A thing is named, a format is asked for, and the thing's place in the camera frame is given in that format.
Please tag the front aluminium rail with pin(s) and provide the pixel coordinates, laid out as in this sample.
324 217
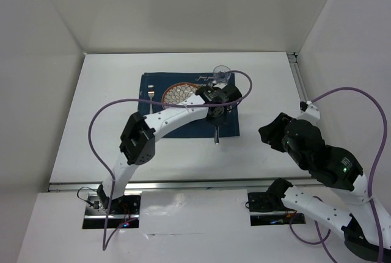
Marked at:
166 185

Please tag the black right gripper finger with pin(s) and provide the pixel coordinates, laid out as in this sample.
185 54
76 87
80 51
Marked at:
278 145
275 130

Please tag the patterned ceramic plate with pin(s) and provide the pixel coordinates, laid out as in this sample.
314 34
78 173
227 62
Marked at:
178 93

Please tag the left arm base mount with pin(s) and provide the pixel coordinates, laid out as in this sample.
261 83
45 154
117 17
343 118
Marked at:
124 214

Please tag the silver table knife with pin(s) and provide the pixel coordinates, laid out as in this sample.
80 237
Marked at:
216 135

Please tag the clear drinking glass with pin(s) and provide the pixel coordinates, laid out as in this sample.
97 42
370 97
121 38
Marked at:
221 76

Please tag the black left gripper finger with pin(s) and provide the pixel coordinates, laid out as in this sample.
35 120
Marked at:
212 115
222 117

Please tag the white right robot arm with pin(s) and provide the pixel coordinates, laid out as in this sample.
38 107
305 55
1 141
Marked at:
365 226

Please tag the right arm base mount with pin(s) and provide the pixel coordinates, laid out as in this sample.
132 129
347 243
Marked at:
265 211

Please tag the blue fish placemat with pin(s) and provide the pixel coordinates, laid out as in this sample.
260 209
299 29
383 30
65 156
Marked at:
195 129

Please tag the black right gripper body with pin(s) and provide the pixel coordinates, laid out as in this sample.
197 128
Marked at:
300 159

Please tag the silver fork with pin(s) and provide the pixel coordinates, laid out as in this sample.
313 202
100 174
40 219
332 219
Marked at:
151 94

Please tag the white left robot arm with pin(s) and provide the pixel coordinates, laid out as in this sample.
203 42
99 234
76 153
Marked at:
138 139

